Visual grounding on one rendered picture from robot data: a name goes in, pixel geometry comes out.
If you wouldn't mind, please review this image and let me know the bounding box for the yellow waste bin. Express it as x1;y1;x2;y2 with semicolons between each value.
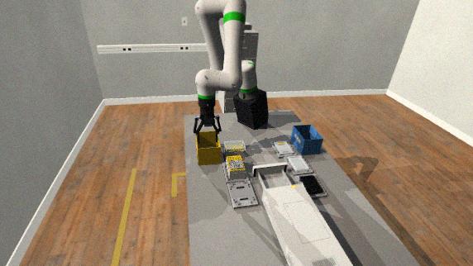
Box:
196;131;221;165

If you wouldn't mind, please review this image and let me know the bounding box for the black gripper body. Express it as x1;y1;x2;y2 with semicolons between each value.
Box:
199;107;215;121

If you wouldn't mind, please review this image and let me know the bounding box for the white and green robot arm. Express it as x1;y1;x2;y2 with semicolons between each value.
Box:
195;0;260;108

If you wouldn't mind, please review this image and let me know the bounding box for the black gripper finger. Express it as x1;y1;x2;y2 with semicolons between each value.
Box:
213;115;222;142
193;116;203;143

